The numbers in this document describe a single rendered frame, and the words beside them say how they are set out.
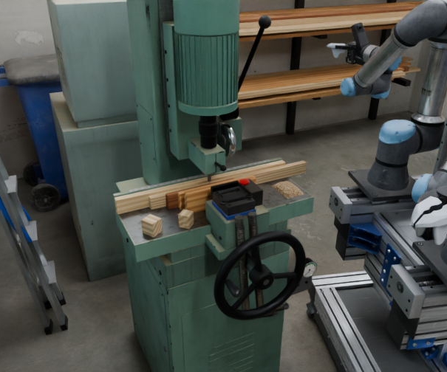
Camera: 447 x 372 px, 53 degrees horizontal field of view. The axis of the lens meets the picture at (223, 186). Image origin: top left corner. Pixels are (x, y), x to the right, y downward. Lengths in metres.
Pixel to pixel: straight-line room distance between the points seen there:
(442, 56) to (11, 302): 2.24
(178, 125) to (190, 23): 0.35
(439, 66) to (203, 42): 0.87
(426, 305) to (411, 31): 0.86
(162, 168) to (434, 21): 1.00
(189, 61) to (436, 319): 1.01
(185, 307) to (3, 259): 1.68
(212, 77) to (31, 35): 2.41
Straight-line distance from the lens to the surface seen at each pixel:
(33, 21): 3.50
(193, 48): 1.23
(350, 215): 1.76
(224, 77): 1.25
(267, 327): 1.72
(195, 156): 1.41
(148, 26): 1.42
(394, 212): 1.82
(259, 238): 1.17
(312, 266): 1.56
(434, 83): 1.76
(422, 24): 1.64
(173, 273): 1.36
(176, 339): 1.54
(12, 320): 2.51
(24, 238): 2.05
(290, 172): 1.59
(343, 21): 3.84
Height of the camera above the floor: 1.62
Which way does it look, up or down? 29 degrees down
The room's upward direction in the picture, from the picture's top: straight up
